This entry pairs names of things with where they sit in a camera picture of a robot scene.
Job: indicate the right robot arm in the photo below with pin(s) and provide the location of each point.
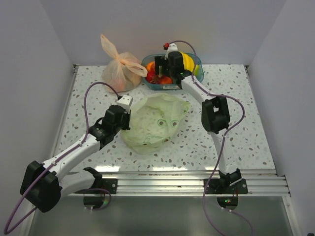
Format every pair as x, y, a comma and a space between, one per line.
215, 119

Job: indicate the red apple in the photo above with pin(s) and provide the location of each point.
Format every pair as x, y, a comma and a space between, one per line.
151, 77

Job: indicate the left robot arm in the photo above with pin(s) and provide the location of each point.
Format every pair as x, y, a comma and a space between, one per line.
44, 184

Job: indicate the orange knotted plastic bag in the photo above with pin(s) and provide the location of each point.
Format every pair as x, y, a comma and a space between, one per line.
124, 72

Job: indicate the red grape bunch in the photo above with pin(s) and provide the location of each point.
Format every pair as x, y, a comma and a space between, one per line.
158, 79

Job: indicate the orange tangerine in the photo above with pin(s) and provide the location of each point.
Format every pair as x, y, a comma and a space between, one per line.
166, 80
151, 66

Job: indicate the green avocado print plastic bag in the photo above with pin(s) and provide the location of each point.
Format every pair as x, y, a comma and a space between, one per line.
153, 122

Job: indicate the teal plastic fruit basin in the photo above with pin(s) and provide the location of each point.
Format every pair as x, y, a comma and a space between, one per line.
199, 73

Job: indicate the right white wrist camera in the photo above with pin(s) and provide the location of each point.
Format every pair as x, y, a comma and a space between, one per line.
169, 47

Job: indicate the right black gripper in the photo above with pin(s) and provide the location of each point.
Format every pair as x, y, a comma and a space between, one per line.
160, 61

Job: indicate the aluminium mounting rail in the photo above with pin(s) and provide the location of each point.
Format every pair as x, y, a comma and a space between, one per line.
191, 184

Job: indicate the orange tangerine lower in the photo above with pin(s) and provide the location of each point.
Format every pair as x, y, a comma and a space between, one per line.
166, 80

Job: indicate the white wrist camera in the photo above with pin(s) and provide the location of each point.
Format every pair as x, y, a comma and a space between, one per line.
125, 102
169, 47

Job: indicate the yellow banana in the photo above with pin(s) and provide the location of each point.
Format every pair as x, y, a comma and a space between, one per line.
188, 62

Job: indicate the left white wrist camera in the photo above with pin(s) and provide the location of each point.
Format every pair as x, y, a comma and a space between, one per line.
125, 102

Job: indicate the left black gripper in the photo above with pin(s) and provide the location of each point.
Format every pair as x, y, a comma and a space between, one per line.
127, 117

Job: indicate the orange tangerine upper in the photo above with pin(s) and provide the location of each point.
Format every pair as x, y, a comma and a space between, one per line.
151, 66

